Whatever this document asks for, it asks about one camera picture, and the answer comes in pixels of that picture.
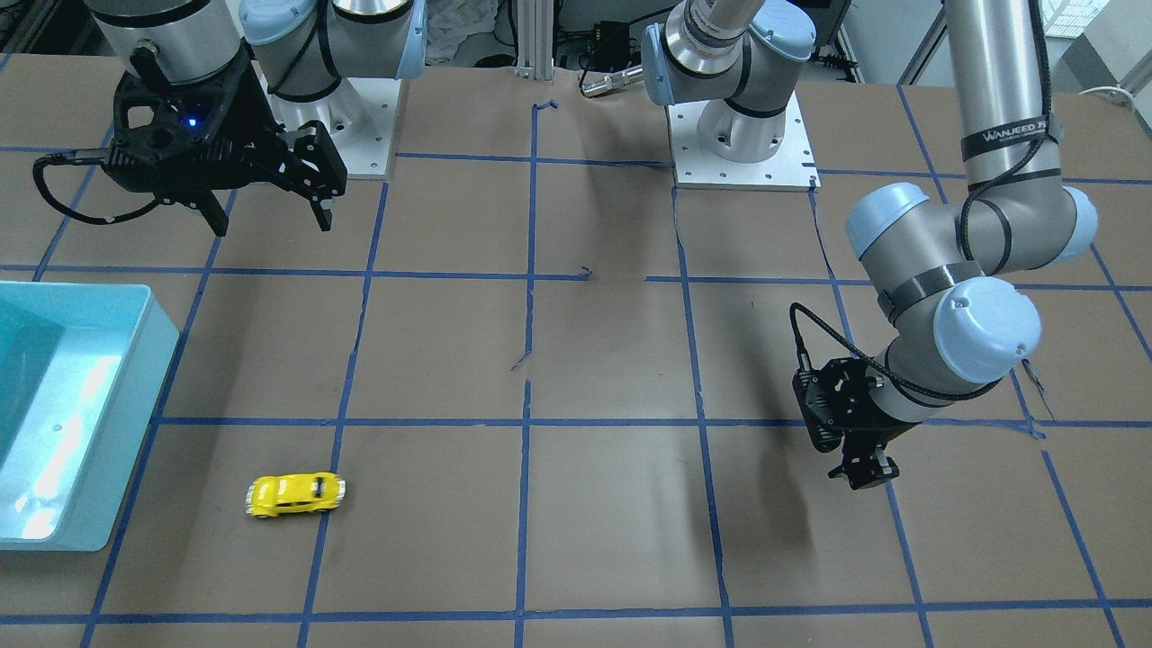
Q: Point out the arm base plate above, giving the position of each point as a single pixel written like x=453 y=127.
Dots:
x=716 y=148
x=361 y=116

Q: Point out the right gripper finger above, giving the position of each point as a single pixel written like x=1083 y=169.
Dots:
x=307 y=163
x=206 y=204

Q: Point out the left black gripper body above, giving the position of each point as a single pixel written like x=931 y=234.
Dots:
x=869 y=443

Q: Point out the yellow beetle toy car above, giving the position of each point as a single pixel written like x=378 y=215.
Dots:
x=272 y=495

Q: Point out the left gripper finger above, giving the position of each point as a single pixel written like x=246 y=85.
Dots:
x=872 y=470
x=843 y=470

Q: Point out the teal plastic bin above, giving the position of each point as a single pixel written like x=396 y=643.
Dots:
x=82 y=365

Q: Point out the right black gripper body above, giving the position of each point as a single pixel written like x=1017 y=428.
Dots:
x=255 y=133

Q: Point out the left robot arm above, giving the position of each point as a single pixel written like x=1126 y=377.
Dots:
x=937 y=268

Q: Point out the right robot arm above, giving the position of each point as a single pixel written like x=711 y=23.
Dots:
x=300 y=50

